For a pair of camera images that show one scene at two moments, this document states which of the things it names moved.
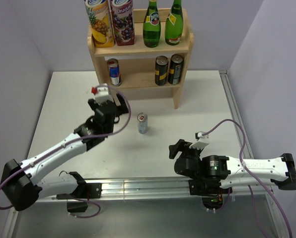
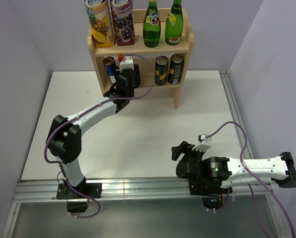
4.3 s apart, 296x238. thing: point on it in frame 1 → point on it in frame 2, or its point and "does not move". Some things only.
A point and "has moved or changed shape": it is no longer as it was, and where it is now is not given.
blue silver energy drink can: (114, 71) has moved or changed shape
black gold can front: (161, 66) does not move
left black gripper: (122, 109) → (137, 82)
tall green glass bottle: (174, 26) does not move
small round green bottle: (151, 28) does not move
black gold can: (175, 69) does not move
